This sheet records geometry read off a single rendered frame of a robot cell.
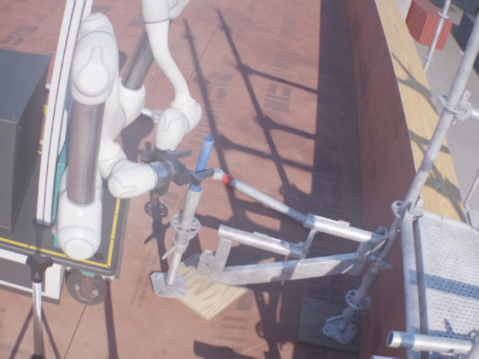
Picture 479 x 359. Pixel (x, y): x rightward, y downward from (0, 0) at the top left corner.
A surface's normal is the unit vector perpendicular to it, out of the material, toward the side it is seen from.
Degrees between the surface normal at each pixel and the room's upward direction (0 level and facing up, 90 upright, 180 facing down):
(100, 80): 84
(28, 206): 0
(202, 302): 0
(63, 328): 0
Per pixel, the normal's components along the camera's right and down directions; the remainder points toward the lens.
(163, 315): 0.25, -0.80
